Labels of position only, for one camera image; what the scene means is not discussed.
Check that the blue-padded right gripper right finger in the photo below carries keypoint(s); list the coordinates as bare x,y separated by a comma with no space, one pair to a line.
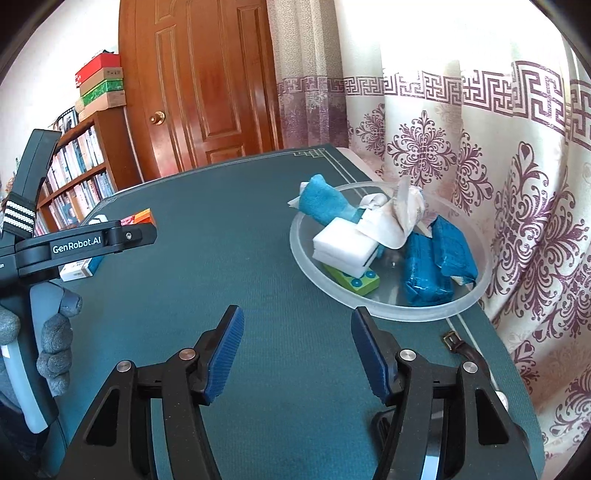
480,440

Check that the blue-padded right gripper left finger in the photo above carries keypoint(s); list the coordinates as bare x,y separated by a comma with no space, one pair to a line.
114,439

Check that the white medicine box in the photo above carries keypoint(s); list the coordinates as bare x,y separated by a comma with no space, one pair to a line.
80,269

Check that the orange yellow toy block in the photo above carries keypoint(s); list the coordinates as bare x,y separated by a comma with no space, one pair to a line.
143,217

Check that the blue wipes packet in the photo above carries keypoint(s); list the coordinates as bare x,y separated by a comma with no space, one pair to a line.
423,282

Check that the blue snack packet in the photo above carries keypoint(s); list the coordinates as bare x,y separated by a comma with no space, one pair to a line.
451,252

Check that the green dotted toy block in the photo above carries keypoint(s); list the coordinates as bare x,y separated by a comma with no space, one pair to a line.
363,286

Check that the white printed plastic packet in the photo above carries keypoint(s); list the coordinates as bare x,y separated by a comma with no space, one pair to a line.
391,215

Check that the teal cloth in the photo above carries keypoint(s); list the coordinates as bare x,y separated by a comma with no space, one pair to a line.
324,203

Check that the grey gloved left hand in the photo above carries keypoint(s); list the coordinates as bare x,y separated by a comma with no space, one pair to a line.
55,358

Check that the black smartphone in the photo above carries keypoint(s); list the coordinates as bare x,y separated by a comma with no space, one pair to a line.
409,447

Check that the brown leather wristwatch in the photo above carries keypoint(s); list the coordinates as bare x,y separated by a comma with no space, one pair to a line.
458,346

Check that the wooden bookshelf with books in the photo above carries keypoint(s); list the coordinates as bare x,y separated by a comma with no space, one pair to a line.
93,160

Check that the stacked boxes on shelf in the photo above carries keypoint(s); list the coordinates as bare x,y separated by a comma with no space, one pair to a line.
100,85

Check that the brass door knob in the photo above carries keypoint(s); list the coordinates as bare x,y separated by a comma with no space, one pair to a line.
157,118

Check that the clear plastic bowl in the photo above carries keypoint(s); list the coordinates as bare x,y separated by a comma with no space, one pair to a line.
388,301

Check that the brown wooden door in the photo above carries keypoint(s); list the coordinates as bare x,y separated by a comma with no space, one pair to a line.
208,65

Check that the patterned white purple curtain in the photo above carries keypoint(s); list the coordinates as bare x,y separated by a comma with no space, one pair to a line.
486,104

